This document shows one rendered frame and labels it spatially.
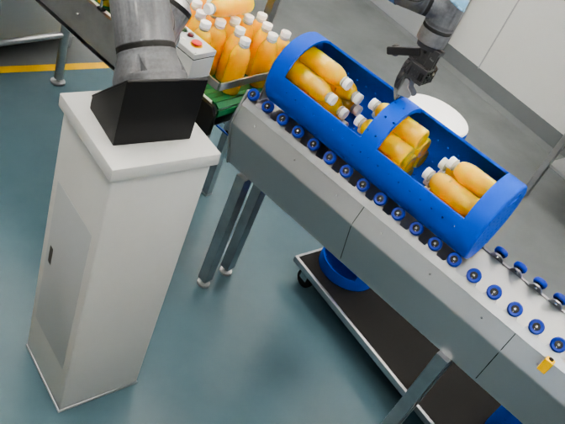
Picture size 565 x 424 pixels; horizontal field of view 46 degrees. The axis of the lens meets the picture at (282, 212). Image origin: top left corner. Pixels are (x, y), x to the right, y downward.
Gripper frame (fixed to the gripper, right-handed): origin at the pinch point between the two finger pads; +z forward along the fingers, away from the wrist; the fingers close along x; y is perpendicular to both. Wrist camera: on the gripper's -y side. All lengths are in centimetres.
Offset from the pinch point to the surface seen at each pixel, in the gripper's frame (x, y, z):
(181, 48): -34, -60, 15
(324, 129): -13.8, -10.8, 17.8
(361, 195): -11.1, 10.1, 30.3
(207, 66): -26, -54, 19
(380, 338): 28, 34, 108
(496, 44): 355, -84, 84
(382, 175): -13.9, 14.1, 17.4
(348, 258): -8, 16, 56
